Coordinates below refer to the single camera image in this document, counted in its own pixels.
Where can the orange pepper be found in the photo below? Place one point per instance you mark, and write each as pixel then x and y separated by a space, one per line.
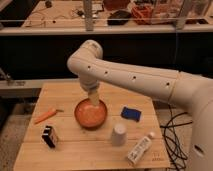
pixel 47 115

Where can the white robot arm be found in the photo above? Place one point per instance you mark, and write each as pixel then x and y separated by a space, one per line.
pixel 193 93

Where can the grey metal post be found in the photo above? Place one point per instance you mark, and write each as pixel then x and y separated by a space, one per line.
pixel 182 17
pixel 87 4

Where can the white plastic bottle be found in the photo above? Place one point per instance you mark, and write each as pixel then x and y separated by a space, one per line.
pixel 135 154

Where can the black and white box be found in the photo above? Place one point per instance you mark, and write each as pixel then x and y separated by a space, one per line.
pixel 49 136

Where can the blue sponge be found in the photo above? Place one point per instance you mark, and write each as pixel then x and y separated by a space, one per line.
pixel 131 114

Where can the orange ceramic bowl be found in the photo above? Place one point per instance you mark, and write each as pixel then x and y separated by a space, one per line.
pixel 89 116

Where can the grey metal post right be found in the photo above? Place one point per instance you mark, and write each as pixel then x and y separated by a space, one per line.
pixel 182 17

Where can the white paper cup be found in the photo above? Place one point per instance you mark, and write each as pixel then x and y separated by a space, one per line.
pixel 118 135

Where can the black object on bench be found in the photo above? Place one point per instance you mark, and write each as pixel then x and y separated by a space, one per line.
pixel 119 17

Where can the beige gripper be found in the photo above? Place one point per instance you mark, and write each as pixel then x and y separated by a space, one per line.
pixel 94 97

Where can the orange basket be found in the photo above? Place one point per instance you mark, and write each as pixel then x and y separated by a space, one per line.
pixel 141 15

